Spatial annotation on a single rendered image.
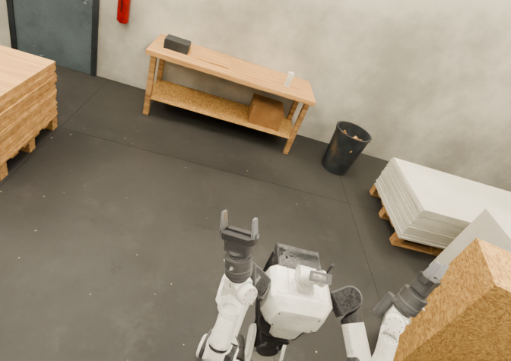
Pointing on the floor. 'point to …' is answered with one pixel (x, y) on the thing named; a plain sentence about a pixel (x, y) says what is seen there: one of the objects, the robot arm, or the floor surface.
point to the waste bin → (344, 147)
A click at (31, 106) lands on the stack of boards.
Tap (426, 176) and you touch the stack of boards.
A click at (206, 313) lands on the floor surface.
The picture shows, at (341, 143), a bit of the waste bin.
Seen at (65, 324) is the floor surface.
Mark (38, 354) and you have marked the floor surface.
